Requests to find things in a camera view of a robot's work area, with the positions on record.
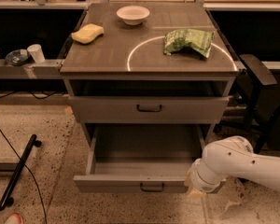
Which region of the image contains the yellow sponge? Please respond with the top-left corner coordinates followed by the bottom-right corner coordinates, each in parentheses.
top-left (71, 23), bottom-right (105, 44)

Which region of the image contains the white ceramic bowl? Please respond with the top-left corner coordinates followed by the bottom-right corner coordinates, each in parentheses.
top-left (117, 6), bottom-right (150, 26)

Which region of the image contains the white paper cup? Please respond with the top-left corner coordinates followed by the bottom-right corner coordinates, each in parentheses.
top-left (27, 44), bottom-right (45, 63)

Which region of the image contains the grey side shelf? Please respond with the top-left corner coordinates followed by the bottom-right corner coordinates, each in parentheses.
top-left (0, 59), bottom-right (63, 79)

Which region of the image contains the red white shoe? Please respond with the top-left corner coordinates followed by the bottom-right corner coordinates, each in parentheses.
top-left (4, 213), bottom-right (23, 224)

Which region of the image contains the black floor cable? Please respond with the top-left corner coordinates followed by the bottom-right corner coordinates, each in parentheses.
top-left (0, 114), bottom-right (49, 224)

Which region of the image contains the grey drawer cabinet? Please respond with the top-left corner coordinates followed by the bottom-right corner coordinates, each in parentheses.
top-left (61, 3), bottom-right (238, 139)

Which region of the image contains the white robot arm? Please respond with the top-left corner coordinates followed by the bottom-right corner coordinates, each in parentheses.
top-left (184, 135), bottom-right (280, 193)

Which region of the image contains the black bar on floor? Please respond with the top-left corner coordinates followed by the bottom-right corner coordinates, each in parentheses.
top-left (0, 134), bottom-right (42, 211)

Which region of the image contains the green chip bag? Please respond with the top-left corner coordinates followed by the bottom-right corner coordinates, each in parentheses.
top-left (163, 29), bottom-right (215, 58)

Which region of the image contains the grey drawer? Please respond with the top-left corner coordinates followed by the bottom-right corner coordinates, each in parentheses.
top-left (69, 96), bottom-right (228, 124)
top-left (74, 124), bottom-right (205, 193)

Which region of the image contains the black office chair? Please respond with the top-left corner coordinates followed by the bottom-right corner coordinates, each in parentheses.
top-left (236, 54), bottom-right (280, 155)

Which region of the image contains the blue patterned bowl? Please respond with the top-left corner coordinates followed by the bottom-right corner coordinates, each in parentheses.
top-left (5, 49), bottom-right (30, 66)

